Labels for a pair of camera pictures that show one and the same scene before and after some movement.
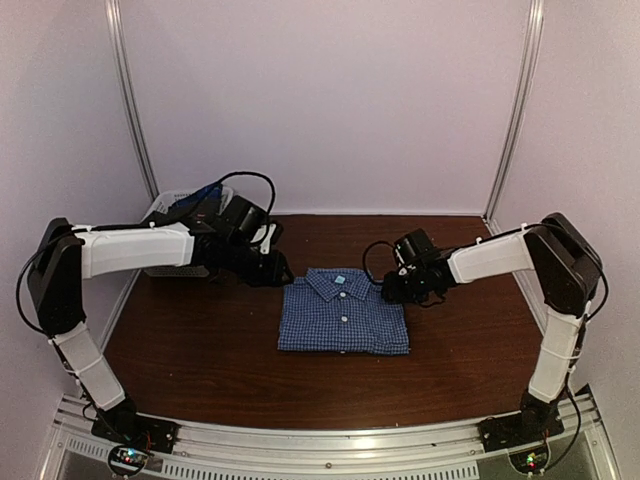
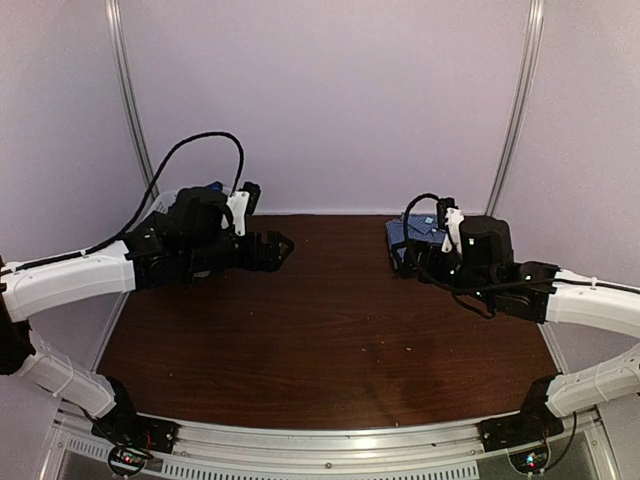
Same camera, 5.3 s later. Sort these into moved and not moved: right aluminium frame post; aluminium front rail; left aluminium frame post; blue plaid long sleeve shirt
Moved: blue plaid long sleeve shirt
Not moved: aluminium front rail; right aluminium frame post; left aluminium frame post
